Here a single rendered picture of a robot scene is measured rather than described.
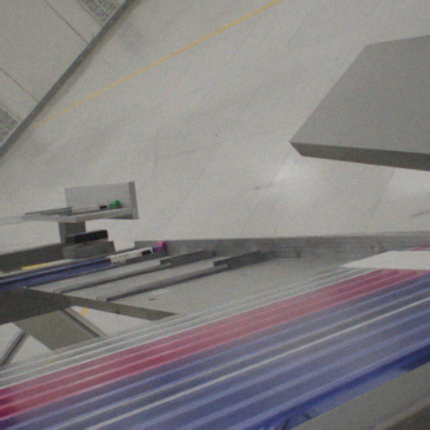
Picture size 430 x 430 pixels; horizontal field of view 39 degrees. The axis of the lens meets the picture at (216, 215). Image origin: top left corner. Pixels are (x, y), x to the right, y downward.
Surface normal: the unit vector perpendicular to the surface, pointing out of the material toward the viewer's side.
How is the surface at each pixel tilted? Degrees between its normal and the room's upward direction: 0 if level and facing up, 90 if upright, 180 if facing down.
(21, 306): 90
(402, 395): 43
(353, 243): 48
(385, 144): 0
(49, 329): 90
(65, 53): 90
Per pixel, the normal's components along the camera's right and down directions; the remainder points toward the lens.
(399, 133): -0.66, -0.62
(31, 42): 0.57, -0.04
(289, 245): -0.81, 0.16
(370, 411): -0.15, -0.99
